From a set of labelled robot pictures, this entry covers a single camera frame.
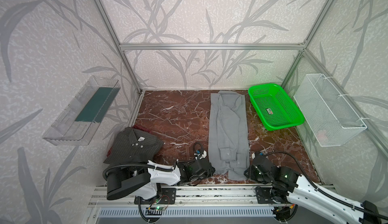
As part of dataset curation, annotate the grey long sleeve shirt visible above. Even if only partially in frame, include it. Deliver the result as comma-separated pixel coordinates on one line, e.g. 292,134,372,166
208,91,250,181

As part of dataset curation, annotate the green plastic basket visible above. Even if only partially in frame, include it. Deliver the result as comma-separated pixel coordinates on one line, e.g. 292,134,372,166
248,83,305,131

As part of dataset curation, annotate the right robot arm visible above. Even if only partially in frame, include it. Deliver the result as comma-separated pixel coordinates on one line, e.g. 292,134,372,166
244,152,388,224

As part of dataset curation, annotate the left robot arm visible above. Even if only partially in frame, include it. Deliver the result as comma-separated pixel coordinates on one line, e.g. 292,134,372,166
103,158,215,200

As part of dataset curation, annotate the dark striped folded shirt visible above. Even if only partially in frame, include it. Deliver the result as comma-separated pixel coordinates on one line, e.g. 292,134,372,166
104,127,164,164

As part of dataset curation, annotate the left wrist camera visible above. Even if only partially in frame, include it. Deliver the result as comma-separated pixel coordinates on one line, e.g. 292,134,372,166
195,150,207,160

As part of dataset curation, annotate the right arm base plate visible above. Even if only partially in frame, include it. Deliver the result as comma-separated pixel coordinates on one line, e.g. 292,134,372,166
255,186,291,205

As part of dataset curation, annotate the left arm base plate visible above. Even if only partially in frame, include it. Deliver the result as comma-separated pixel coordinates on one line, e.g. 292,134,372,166
134,188,177,205

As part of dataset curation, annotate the white wire mesh basket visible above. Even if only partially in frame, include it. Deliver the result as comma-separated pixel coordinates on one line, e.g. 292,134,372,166
294,73,367,147

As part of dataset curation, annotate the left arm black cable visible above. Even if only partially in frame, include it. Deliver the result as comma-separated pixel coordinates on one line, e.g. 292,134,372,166
102,141,205,182

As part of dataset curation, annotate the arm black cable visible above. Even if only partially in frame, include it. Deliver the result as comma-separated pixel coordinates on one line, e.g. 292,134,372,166
102,141,205,182
263,151,388,222

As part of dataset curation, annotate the clear plastic wall tray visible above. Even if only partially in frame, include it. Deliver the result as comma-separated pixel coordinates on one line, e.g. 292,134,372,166
42,76,121,146

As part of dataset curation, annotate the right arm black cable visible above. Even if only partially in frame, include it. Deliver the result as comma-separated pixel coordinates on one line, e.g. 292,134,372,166
263,151,388,222

